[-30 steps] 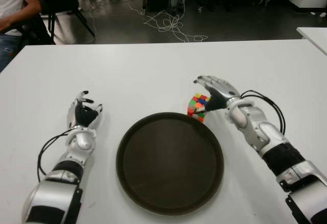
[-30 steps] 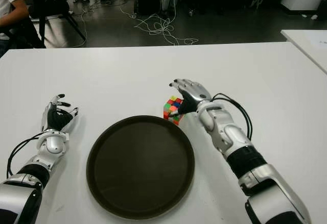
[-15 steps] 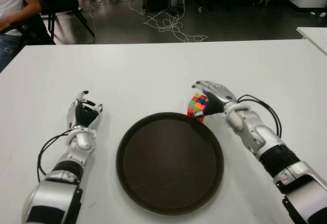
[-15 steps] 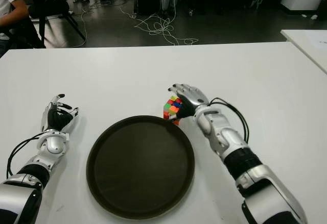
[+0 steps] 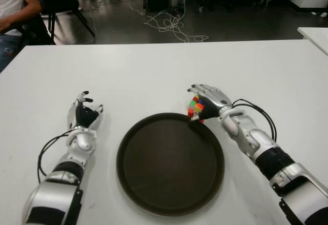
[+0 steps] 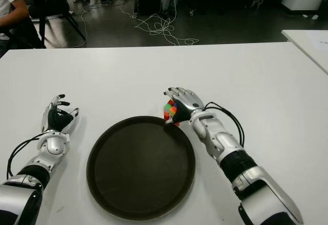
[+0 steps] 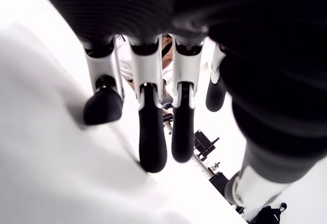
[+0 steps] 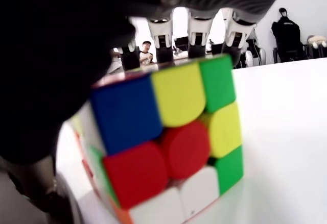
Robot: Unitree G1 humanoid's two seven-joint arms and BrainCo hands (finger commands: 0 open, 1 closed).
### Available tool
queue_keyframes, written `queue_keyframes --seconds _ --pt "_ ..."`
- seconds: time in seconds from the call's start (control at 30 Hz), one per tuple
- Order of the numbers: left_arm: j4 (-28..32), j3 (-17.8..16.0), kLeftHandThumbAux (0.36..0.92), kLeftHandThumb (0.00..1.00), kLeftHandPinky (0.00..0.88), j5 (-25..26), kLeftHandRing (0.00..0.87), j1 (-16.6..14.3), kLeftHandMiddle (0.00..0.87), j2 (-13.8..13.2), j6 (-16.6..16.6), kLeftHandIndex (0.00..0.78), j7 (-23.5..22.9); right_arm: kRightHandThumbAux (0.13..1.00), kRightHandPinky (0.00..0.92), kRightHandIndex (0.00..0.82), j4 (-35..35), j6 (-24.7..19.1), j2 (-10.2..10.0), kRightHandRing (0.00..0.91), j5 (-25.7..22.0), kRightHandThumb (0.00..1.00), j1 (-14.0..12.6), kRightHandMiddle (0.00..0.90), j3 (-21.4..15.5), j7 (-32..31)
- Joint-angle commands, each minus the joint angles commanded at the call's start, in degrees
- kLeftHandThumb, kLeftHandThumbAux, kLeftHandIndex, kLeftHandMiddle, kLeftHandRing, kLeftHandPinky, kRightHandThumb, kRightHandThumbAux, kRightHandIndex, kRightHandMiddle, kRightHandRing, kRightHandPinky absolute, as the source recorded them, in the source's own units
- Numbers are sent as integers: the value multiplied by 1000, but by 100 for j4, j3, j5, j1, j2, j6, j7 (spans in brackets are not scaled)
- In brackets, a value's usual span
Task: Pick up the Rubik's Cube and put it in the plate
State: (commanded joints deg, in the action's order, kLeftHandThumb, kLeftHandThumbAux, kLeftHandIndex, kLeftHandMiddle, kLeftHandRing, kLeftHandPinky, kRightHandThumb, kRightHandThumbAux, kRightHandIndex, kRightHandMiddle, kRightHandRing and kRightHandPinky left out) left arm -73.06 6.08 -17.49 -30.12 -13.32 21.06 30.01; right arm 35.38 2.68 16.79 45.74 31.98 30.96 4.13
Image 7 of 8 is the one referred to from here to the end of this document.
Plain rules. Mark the seated person in white shirt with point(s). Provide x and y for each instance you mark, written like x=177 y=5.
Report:
x=167 y=58

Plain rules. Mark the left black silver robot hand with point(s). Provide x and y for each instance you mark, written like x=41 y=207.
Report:
x=230 y=17

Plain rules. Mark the black metal equipment rig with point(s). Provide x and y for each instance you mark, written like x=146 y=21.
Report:
x=203 y=142

